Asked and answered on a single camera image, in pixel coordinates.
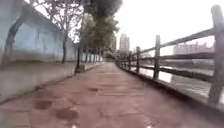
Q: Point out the distant building across water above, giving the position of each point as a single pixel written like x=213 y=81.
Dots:
x=190 y=49

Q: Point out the tall distant building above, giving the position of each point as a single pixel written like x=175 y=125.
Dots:
x=124 y=43

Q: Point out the river water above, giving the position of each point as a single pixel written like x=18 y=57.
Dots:
x=186 y=83

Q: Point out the concrete kerb under fence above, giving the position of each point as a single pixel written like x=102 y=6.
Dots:
x=186 y=96

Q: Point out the row of trees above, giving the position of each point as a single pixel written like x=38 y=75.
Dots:
x=80 y=53

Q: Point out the pale blue concrete wall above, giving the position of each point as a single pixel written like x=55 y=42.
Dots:
x=36 y=43

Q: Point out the red stamped stone path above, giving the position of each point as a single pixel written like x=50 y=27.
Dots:
x=110 y=93

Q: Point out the grey wooden riverside fence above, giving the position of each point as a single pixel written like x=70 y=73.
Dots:
x=156 y=56

